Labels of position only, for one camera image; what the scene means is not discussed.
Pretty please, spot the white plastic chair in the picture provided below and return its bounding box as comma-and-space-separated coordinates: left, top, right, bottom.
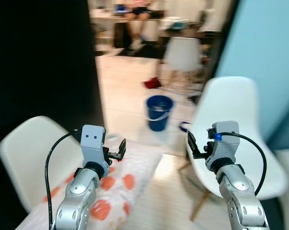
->
179, 76, 289, 222
0, 115, 85, 212
160, 36, 205, 92

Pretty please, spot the blue plastic bucket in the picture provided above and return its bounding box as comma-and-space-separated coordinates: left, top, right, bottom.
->
145, 94, 174, 132

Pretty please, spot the red cloth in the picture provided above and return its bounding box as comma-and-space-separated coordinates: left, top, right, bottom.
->
143, 77, 162, 90

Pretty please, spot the dark wooden table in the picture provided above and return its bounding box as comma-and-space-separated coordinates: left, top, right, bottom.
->
156, 17, 217, 59

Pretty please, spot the black cabinet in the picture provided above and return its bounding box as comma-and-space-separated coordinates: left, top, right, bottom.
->
0, 0, 105, 144

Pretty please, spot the seated person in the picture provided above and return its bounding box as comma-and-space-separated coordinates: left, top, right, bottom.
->
113, 0, 158, 51

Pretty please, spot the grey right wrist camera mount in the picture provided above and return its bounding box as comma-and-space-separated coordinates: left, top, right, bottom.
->
206, 121, 241, 172

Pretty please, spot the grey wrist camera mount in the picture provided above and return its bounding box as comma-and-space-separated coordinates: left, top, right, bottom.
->
206, 121, 241, 172
81, 125, 107, 166

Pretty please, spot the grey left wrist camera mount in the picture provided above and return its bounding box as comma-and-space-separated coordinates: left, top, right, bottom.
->
81, 125, 107, 166

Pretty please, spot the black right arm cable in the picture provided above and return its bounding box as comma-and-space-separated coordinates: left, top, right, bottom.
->
216, 133, 268, 196

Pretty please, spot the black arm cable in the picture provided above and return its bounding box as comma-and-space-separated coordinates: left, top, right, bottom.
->
216, 133, 268, 196
45, 128, 83, 230

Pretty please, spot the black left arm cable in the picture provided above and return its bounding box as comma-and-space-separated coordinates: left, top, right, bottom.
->
45, 128, 83, 230

